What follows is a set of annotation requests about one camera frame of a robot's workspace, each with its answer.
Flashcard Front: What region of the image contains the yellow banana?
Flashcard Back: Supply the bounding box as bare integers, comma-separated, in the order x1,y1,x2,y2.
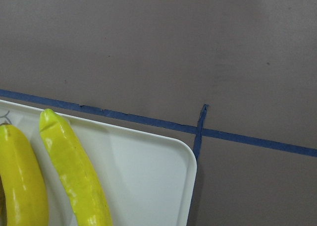
0,124,49,226
39,109,112,226

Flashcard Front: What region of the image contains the white bear tray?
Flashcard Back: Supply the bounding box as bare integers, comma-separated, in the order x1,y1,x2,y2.
0,100,197,226

